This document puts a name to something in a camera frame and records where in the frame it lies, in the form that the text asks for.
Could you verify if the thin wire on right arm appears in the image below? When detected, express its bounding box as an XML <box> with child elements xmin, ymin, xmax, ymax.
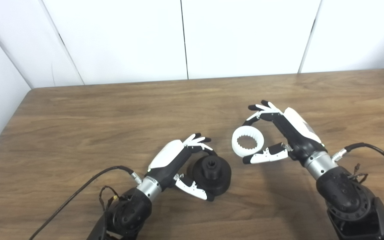
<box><xmin>347</xmin><ymin>163</ymin><xmax>368</xmax><ymax>184</ymax></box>

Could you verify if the thin wire on arm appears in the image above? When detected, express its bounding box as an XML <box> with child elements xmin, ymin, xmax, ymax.
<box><xmin>99</xmin><ymin>186</ymin><xmax>121</xmax><ymax>212</ymax></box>
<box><xmin>347</xmin><ymin>163</ymin><xmax>368</xmax><ymax>184</ymax></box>

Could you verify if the round black part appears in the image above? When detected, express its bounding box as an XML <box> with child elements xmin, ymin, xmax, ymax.
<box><xmin>187</xmin><ymin>156</ymin><xmax>232</xmax><ymax>196</ymax></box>

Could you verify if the thin wire on left arm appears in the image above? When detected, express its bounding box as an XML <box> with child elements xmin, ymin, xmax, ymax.
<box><xmin>99</xmin><ymin>186</ymin><xmax>121</xmax><ymax>212</ymax></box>

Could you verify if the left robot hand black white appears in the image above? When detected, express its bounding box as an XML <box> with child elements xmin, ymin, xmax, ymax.
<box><xmin>147</xmin><ymin>133</ymin><xmax>215</xmax><ymax>202</ymax></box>

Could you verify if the thick black right wrist cable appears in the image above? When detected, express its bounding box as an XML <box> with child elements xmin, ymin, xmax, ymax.
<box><xmin>332</xmin><ymin>142</ymin><xmax>384</xmax><ymax>182</ymax></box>

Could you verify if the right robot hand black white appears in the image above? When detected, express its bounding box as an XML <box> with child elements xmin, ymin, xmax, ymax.
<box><xmin>243</xmin><ymin>100</ymin><xmax>327</xmax><ymax>165</ymax></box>

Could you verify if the thick black left wrist cable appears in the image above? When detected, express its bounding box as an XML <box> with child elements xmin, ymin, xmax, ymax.
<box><xmin>29</xmin><ymin>166</ymin><xmax>143</xmax><ymax>240</ymax></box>

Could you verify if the thick black wrist cable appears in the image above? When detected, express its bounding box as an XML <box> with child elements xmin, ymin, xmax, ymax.
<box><xmin>332</xmin><ymin>142</ymin><xmax>384</xmax><ymax>182</ymax></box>
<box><xmin>29</xmin><ymin>166</ymin><xmax>143</xmax><ymax>240</ymax></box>

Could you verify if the white ring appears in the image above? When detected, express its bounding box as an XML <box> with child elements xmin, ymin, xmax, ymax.
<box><xmin>231</xmin><ymin>127</ymin><xmax>264</xmax><ymax>158</ymax></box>

